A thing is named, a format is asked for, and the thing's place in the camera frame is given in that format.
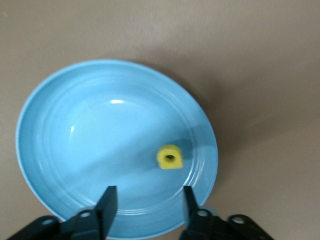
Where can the yellow foam letter D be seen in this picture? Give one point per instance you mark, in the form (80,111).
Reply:
(172,165)

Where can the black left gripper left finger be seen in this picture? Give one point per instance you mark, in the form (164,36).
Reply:
(100,220)

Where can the blue plate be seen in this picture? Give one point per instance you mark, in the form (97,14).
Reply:
(87,140)

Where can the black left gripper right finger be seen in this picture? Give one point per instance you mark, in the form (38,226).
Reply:
(200,225)

